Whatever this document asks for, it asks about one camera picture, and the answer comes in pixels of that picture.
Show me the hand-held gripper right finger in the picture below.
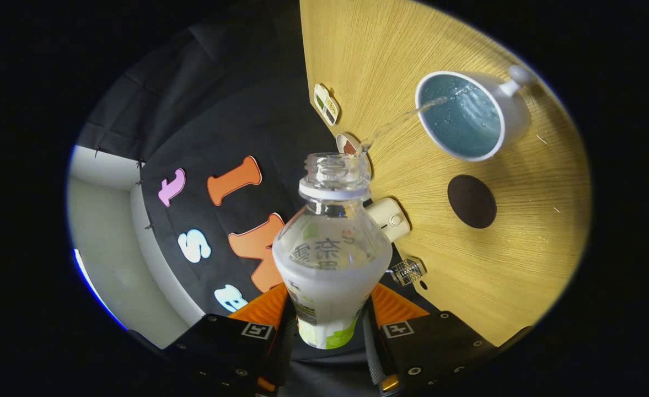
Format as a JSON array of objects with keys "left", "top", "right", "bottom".
[{"left": 360, "top": 283, "right": 497, "bottom": 396}]

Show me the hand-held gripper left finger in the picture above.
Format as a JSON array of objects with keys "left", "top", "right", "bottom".
[{"left": 167, "top": 284, "right": 300, "bottom": 396}]

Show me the clear plastic bottle white label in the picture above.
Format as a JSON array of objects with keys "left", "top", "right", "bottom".
[{"left": 272, "top": 153, "right": 393, "bottom": 350}]

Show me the dark brown round coaster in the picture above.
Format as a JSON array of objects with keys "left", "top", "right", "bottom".
[{"left": 447, "top": 174, "right": 497, "bottom": 229}]

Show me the white cup blue inside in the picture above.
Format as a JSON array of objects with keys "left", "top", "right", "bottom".
[{"left": 415, "top": 65, "right": 537, "bottom": 162}]

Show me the small clear square container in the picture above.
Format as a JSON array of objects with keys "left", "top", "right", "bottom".
[{"left": 391, "top": 256, "right": 428, "bottom": 287}]

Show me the cream cylindrical device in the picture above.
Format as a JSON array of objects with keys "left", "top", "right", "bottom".
[{"left": 366, "top": 197, "right": 411, "bottom": 243}]

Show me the wooden table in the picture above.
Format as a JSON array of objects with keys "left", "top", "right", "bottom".
[{"left": 299, "top": 0, "right": 592, "bottom": 347}]

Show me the white plate with brown food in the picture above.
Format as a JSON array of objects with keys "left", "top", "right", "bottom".
[{"left": 336, "top": 132, "right": 373, "bottom": 177}]

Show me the white divided snack tray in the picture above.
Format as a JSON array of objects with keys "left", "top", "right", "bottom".
[{"left": 313, "top": 83, "right": 340, "bottom": 127}]

